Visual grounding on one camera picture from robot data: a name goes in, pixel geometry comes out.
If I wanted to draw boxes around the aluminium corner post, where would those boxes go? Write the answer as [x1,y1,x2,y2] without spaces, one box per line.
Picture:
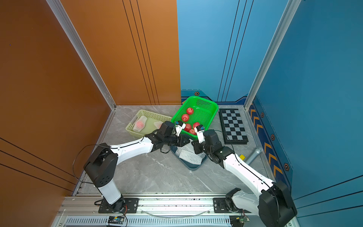
[244,0,301,111]
[46,0,117,110]

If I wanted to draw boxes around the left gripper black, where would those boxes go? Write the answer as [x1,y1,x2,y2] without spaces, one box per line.
[164,134,192,148]

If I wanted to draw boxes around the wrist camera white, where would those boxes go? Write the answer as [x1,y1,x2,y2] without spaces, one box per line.
[175,121,186,137]
[194,124,205,143]

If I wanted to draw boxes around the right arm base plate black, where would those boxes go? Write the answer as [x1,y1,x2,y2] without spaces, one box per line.
[212,197,251,214]

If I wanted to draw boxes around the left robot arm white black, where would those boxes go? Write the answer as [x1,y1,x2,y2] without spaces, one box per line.
[84,121,190,213]

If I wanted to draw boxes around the green plastic mesh basket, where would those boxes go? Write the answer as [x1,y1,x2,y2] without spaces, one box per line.
[171,96,218,130]

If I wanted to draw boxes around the left green circuit board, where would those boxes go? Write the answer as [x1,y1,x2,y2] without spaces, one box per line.
[107,216,126,227]

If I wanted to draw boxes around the green circuit board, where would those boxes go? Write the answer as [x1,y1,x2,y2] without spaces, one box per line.
[107,216,126,227]
[229,216,245,227]

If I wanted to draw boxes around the right aluminium corner post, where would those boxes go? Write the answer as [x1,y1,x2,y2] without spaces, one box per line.
[244,0,301,111]

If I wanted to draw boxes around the cream perforated plastic basket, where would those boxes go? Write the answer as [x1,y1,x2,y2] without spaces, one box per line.
[126,110,172,138]

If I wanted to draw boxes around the aluminium front rail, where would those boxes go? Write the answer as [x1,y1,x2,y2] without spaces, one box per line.
[56,192,296,218]

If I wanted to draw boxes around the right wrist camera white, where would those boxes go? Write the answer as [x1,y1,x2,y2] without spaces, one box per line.
[194,124,205,143]

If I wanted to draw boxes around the white foam net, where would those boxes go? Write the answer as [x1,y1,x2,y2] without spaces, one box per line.
[175,143,205,159]
[179,150,203,165]

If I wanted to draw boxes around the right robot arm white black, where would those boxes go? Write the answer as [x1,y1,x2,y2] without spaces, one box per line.
[192,129,297,227]

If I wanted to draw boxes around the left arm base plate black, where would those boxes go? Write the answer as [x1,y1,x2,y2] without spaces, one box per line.
[94,197,139,214]

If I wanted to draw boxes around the dark teal plastic tray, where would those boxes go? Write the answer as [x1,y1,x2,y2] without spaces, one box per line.
[171,143,207,171]

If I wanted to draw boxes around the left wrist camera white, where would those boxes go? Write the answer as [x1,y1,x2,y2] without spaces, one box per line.
[175,121,186,137]

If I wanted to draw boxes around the left aluminium corner post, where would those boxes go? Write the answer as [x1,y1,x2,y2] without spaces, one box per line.
[46,0,117,110]

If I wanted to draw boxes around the black white checkerboard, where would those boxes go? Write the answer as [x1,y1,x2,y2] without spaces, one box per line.
[218,108,249,145]

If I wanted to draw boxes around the silver metal cylinder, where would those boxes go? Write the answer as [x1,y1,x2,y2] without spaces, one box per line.
[244,148,262,165]

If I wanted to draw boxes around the right green circuit board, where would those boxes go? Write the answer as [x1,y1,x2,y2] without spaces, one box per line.
[229,216,245,227]

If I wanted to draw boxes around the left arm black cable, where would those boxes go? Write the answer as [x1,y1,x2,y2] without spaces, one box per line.
[72,144,97,185]

